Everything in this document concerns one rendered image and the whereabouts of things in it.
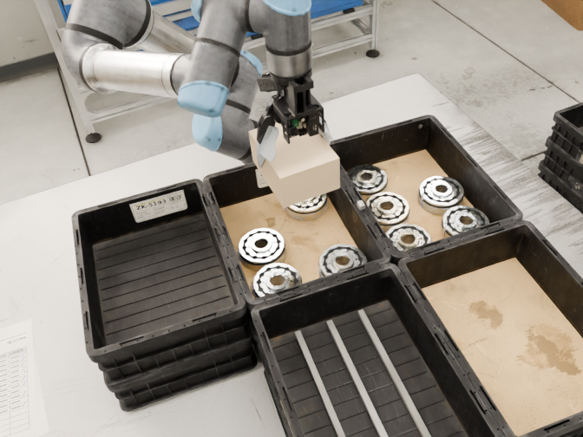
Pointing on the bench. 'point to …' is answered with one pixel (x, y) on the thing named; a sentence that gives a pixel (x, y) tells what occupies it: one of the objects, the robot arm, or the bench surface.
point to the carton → (299, 167)
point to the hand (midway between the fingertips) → (293, 153)
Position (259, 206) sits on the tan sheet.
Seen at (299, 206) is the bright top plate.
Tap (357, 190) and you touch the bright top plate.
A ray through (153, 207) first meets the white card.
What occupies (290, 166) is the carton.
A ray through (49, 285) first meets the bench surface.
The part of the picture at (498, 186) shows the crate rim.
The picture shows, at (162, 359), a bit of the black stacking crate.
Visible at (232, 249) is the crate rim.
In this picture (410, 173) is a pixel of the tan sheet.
